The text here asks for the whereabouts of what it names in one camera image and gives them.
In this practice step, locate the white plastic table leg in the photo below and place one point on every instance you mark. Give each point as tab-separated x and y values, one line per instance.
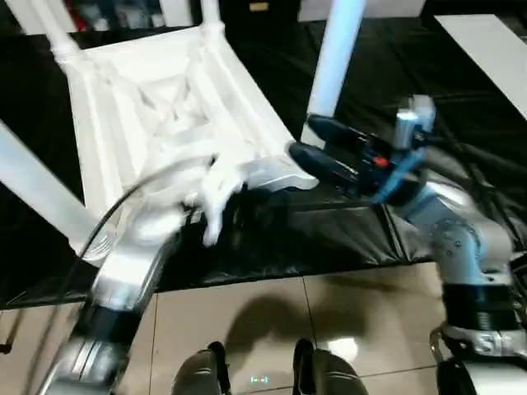
210	14
37	177
53	29
337	61

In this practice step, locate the white plastic table top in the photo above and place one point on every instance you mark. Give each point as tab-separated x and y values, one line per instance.
123	103

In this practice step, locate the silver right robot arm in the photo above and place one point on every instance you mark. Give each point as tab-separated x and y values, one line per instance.
453	230

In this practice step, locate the black work mat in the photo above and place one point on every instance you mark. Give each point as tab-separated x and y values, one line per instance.
411	74

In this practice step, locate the black box with gold label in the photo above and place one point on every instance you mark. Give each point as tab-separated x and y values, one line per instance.
263	10

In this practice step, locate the grey left robot foot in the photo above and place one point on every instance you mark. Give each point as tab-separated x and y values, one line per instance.
201	368

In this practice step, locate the grey robot foot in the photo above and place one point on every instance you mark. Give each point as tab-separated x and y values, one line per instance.
201	368
329	368

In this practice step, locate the flat white board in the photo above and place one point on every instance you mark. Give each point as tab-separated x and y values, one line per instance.
486	53

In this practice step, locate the grey right robot foot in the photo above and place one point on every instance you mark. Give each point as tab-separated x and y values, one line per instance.
329	368

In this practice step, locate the thin grey tripod stand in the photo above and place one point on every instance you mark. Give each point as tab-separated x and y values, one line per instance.
436	341

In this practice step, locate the white glass door cabinet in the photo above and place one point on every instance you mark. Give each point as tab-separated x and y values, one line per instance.
177	12

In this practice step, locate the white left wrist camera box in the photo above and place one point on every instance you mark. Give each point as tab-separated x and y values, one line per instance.
218	185

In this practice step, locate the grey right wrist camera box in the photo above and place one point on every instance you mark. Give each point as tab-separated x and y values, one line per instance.
411	119

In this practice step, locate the black metal table frame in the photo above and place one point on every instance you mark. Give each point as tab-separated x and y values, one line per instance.
8	337

